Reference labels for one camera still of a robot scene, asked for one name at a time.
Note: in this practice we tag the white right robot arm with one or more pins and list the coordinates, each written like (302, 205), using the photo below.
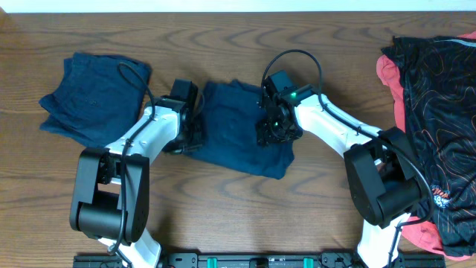
(385, 183)

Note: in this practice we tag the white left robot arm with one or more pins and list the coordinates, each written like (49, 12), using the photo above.
(110, 202)

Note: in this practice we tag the folded navy blue shorts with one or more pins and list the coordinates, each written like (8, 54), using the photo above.
(98, 99)

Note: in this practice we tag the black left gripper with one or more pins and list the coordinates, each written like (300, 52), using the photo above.
(198, 140)

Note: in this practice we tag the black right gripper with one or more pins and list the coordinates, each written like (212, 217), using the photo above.
(265, 135)

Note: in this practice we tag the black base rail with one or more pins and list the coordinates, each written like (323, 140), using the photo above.
(323, 260)

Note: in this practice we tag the navy blue shorts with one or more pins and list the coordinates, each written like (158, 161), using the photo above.
(98, 99)
(229, 115)

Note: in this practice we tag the red garment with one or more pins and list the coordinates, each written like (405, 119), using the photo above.
(394, 85)

